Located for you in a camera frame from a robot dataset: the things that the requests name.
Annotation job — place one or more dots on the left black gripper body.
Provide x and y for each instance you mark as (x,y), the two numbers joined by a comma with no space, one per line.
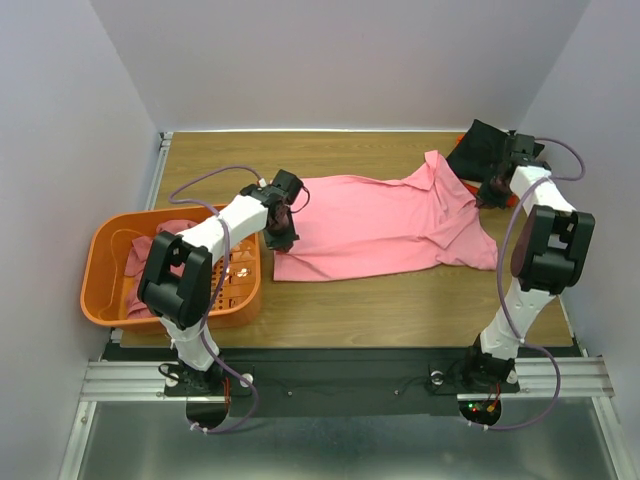
(279,237)

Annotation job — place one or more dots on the folded black t shirt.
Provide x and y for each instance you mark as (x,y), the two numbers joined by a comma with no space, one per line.
(475,158)

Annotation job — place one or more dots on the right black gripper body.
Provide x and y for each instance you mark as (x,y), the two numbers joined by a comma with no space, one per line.
(491,198)

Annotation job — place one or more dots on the dusty rose shirt in basket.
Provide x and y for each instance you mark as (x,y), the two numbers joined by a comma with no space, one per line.
(136,262)

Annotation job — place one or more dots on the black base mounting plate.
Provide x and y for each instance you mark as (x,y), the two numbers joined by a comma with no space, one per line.
(337,382)

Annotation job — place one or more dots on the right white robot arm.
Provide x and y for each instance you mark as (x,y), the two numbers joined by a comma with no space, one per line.
(548,257)

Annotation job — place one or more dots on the light pink t shirt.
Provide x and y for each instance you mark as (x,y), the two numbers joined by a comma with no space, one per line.
(352,227)

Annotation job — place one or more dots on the folded orange t shirt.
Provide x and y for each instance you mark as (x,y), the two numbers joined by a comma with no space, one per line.
(473,186)

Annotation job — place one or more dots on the orange plastic basket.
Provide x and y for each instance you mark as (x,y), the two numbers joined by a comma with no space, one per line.
(106,287)

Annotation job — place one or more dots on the aluminium frame rail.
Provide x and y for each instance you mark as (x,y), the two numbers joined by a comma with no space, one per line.
(123,373)

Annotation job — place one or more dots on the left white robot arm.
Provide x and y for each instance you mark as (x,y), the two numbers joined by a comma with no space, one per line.
(176,283)

